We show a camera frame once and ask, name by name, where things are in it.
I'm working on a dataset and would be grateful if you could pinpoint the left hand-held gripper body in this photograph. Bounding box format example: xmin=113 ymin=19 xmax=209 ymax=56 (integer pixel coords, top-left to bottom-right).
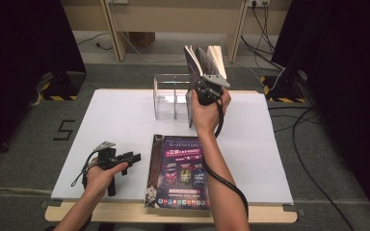
xmin=93 ymin=140 xmax=129 ymax=197

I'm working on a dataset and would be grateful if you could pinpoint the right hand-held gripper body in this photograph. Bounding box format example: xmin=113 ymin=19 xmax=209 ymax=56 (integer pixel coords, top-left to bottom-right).
xmin=194 ymin=74 xmax=231 ymax=107

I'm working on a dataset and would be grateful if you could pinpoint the clear acrylic book rack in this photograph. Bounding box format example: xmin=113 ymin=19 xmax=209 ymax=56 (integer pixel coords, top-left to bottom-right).
xmin=153 ymin=73 xmax=194 ymax=121

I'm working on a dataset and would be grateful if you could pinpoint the person's left hand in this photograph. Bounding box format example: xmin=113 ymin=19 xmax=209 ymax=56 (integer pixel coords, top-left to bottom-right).
xmin=85 ymin=161 xmax=129 ymax=197

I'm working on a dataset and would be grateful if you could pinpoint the person's right hand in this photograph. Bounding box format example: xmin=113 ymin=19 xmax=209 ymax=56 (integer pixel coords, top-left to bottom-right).
xmin=189 ymin=87 xmax=233 ymax=138

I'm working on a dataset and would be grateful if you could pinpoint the white board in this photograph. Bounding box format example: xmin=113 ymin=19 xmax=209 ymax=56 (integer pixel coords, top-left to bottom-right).
xmin=50 ymin=89 xmax=295 ymax=206

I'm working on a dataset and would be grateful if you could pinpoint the wooden table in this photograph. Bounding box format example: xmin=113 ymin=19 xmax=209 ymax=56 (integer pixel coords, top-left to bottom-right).
xmin=44 ymin=89 xmax=298 ymax=224

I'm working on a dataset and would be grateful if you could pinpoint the black striped-tape stand base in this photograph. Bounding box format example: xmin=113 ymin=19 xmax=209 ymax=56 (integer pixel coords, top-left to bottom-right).
xmin=40 ymin=70 xmax=88 ymax=102
xmin=259 ymin=69 xmax=309 ymax=104

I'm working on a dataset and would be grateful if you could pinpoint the beige wooden desk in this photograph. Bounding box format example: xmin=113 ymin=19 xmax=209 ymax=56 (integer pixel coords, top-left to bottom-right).
xmin=61 ymin=0 xmax=293 ymax=64

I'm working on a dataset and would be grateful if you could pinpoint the brown cardboard box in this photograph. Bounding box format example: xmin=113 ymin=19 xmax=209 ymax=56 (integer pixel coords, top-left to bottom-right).
xmin=128 ymin=31 xmax=157 ymax=48

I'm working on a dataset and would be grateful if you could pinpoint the black curtain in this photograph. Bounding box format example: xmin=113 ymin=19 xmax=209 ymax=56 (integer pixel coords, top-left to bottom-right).
xmin=271 ymin=0 xmax=370 ymax=222
xmin=0 ymin=0 xmax=88 ymax=167

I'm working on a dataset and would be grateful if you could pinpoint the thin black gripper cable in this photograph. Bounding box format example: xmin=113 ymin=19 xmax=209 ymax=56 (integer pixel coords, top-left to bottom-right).
xmin=70 ymin=150 xmax=99 ymax=189

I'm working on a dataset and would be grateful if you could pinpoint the thin white cable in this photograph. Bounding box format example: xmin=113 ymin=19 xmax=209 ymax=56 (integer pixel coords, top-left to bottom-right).
xmin=230 ymin=62 xmax=287 ymax=92

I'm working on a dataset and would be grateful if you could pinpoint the bundle of black cables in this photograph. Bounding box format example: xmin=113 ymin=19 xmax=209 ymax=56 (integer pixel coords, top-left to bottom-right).
xmin=240 ymin=3 xmax=285 ymax=71

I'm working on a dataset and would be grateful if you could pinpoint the short black floor cable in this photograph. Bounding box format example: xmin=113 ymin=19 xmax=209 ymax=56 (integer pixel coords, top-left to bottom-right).
xmin=268 ymin=105 xmax=322 ymax=134

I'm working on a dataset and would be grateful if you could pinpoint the wall power socket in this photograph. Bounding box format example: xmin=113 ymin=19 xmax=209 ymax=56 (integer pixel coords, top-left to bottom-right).
xmin=248 ymin=0 xmax=271 ymax=8

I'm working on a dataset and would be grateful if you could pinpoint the black cable with plug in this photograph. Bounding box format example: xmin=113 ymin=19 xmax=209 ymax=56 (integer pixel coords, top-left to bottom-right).
xmin=76 ymin=31 xmax=114 ymax=52

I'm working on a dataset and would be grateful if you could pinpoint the long black floor cable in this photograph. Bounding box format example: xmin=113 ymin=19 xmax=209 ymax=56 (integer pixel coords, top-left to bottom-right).
xmin=290 ymin=107 xmax=356 ymax=231

